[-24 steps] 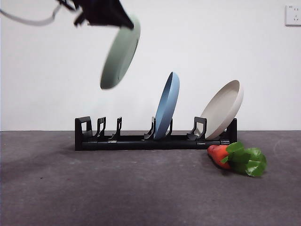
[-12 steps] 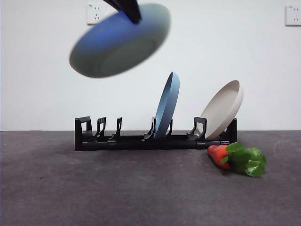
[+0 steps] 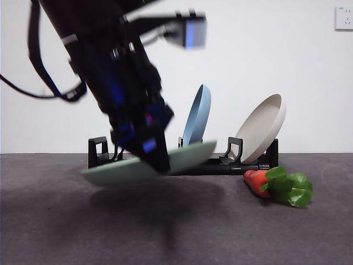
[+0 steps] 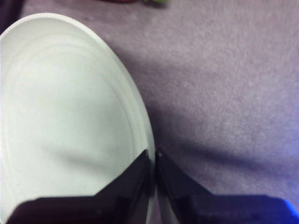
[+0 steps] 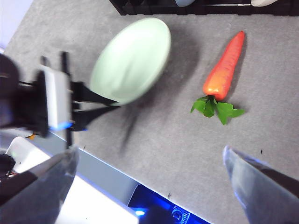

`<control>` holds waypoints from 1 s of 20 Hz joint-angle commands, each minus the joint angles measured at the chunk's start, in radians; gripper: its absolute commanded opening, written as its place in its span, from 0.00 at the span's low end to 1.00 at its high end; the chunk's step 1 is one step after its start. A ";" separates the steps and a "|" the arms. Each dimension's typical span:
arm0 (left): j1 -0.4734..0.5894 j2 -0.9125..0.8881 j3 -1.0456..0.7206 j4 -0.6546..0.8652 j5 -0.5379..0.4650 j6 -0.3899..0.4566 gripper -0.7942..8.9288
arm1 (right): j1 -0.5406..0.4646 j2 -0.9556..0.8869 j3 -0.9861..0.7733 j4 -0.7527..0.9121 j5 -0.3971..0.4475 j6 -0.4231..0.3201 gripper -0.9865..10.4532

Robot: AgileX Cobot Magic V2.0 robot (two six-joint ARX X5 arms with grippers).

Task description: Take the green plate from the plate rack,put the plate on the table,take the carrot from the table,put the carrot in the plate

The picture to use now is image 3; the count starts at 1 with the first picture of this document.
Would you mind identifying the thick black sleeved cable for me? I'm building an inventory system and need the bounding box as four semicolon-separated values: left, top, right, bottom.
26;0;88;103

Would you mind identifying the green plate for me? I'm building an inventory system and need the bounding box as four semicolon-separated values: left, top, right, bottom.
81;140;218;186

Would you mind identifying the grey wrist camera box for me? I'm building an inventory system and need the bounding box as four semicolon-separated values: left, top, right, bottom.
162;9;207;50

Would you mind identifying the black plate rack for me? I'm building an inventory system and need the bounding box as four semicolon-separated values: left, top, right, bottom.
88;136;279;176

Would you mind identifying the white wall socket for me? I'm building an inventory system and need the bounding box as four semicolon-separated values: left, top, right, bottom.
335;6;353;31

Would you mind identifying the orange carrot with green leaves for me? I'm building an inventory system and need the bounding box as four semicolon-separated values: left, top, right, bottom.
243;166;314;208

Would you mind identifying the thin black cable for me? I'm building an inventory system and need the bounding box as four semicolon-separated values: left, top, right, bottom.
0;73;60;99

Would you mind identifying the blue plate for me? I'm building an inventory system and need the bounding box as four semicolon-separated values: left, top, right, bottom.
181;84;212;146

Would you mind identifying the cream white plate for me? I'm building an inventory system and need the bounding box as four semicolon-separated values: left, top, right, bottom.
234;93;287;164

